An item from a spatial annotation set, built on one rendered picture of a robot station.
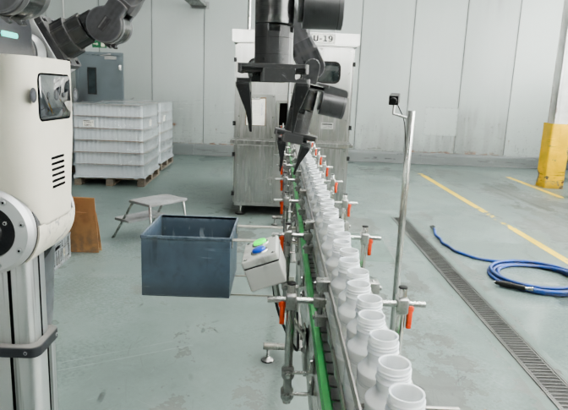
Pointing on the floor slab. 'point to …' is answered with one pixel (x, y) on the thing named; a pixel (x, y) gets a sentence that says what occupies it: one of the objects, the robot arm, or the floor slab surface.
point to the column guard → (553, 156)
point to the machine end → (244, 174)
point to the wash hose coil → (517, 266)
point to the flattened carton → (84, 226)
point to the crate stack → (62, 251)
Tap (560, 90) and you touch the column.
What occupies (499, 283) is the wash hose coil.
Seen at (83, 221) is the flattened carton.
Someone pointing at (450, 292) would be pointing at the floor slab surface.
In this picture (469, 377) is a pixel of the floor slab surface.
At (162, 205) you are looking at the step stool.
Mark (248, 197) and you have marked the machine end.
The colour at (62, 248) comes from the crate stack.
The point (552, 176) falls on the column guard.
